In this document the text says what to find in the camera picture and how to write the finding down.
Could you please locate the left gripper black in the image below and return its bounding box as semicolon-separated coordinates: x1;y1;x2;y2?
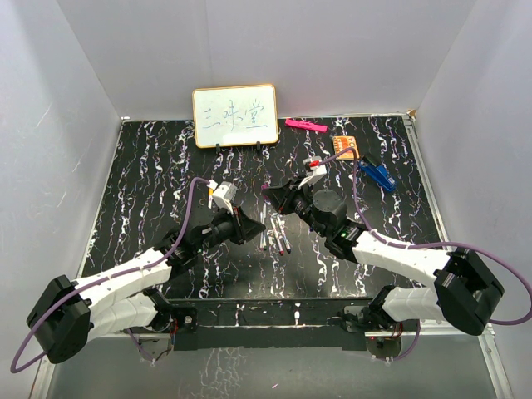
195;203;265;254

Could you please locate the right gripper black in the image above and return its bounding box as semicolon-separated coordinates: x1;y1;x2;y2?
264;175;329;238

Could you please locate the white pen magenta end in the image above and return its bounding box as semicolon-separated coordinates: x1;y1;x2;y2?
260;202;267;251

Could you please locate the white pen red end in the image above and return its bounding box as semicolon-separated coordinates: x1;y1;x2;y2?
270;215;285;256

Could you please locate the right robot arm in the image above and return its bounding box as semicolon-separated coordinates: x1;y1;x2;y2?
263;183;504;336

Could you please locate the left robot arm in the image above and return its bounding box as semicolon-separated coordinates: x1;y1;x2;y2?
27;207;265;364

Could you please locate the white pen blue end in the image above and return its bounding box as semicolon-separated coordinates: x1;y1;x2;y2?
278;219;292;254

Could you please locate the small spiral notebook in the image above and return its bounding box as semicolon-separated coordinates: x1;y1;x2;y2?
332;135;359;160

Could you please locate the black base bar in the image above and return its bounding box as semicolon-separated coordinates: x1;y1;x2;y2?
170;298;416;352

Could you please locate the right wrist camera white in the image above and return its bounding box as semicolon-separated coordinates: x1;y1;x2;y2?
298;156;328;189

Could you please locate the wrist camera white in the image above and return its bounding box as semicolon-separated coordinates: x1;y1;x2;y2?
212;181;237;214
298;156;328;189

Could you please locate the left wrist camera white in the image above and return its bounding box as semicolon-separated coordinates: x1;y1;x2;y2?
212;181;237;214

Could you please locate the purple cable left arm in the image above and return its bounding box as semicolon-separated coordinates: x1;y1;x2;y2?
10;177;217;372

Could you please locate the whiteboard with yellow frame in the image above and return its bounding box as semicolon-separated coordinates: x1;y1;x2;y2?
192;84;279;149

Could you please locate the aluminium frame rail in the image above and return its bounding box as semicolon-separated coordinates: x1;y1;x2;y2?
364;301;486;336

